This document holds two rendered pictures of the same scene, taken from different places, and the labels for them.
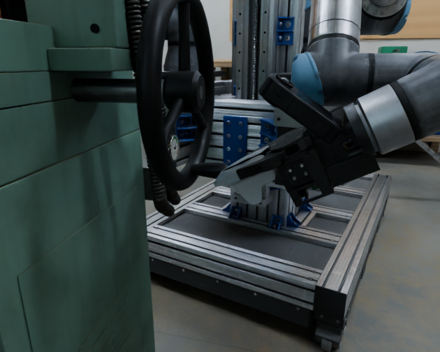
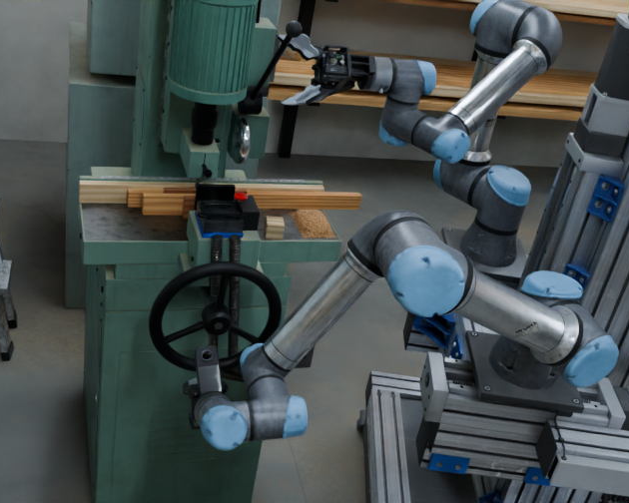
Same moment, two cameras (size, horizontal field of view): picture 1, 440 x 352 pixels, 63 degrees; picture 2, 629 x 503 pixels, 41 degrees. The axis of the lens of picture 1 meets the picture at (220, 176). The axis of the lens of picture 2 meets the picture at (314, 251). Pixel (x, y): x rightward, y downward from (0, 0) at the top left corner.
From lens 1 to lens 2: 164 cm
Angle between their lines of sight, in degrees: 52
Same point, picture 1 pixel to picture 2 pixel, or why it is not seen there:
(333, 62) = (249, 364)
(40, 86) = (167, 270)
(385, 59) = (258, 385)
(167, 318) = (322, 483)
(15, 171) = (135, 306)
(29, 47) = (165, 252)
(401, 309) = not seen: outside the picture
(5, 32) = (149, 247)
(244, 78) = not seen: hidden behind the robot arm
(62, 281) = (151, 370)
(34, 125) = (156, 288)
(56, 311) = (141, 383)
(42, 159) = not seen: hidden behind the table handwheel
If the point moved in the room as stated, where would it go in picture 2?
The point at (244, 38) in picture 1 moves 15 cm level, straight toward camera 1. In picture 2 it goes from (535, 262) to (485, 267)
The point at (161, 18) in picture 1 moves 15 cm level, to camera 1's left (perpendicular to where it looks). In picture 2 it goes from (170, 288) to (146, 251)
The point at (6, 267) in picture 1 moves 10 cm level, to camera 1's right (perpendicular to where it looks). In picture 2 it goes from (114, 345) to (128, 371)
